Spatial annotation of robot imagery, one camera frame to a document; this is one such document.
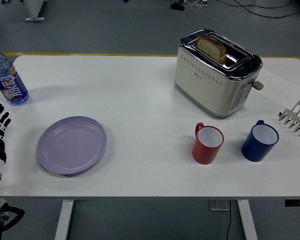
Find cream and chrome toaster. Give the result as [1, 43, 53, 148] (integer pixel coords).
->
[174, 29, 265, 120]

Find white furniture foot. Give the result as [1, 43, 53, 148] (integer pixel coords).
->
[24, 0, 45, 22]

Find blue labelled drink bottle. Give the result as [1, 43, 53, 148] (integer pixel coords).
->
[0, 43, 30, 106]

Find red mug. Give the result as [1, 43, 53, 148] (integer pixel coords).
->
[191, 122, 225, 165]

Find black cable under table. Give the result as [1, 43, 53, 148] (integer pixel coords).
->
[226, 209, 233, 240]

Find black device on floor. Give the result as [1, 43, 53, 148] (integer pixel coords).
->
[169, 1, 186, 12]

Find grey box under table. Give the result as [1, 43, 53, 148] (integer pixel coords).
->
[209, 199, 231, 212]

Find silver metal rack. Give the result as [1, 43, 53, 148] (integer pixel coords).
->
[278, 100, 300, 137]

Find brown bread slice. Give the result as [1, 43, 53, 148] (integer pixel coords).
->
[195, 34, 227, 65]

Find blue mug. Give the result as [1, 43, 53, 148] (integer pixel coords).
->
[241, 119, 280, 163]

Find purple plastic plate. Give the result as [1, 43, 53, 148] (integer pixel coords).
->
[36, 115, 108, 176]

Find black table control panel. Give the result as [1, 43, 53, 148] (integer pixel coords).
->
[284, 199, 300, 208]

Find black floor cable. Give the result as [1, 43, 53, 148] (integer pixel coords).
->
[214, 0, 300, 19]

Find white paper sheet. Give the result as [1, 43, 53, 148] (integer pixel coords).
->
[251, 68, 300, 111]

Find white floor cables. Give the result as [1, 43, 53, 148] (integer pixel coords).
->
[184, 0, 209, 8]

